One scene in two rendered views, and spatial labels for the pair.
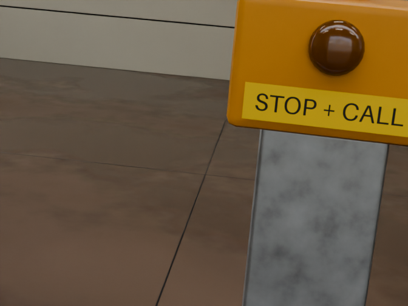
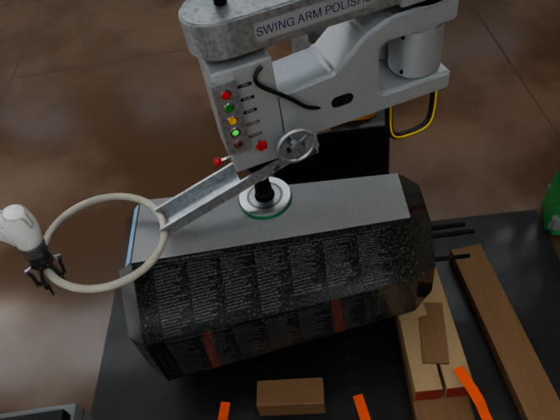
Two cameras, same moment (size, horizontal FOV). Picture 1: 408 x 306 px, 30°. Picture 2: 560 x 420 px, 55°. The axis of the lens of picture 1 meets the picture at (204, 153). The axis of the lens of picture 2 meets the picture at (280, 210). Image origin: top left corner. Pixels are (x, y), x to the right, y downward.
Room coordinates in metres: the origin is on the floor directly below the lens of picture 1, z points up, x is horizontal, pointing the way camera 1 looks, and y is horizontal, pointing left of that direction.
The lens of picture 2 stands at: (-0.50, -2.01, 2.46)
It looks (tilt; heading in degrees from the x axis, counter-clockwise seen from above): 48 degrees down; 359
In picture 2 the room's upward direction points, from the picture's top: 12 degrees counter-clockwise
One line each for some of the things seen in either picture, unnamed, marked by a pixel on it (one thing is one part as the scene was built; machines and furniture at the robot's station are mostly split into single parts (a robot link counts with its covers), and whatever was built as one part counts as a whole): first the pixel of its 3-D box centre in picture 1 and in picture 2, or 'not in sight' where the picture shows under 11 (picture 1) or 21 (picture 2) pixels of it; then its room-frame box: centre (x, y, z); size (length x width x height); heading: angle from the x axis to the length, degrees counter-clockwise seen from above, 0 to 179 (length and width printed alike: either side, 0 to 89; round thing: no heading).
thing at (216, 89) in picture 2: not in sight; (231, 117); (0.90, -1.94, 1.37); 0.08 x 0.03 x 0.28; 100
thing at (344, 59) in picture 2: not in sight; (349, 75); (1.08, -2.38, 1.30); 0.74 x 0.23 x 0.49; 100
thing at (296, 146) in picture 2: not in sight; (292, 140); (0.93, -2.13, 1.20); 0.15 x 0.10 x 0.15; 100
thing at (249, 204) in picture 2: not in sight; (264, 196); (1.03, -1.99, 0.84); 0.21 x 0.21 x 0.01
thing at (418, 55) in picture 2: not in sight; (414, 41); (1.15, -2.64, 1.34); 0.19 x 0.19 x 0.20
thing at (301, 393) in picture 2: not in sight; (291, 397); (0.49, -1.91, 0.07); 0.30 x 0.12 x 0.12; 80
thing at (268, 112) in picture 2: not in sight; (265, 97); (1.04, -2.07, 1.32); 0.36 x 0.22 x 0.45; 100
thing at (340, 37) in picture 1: (336, 48); not in sight; (0.44, -0.07, 1.05); 0.03 x 0.02 x 0.03; 82
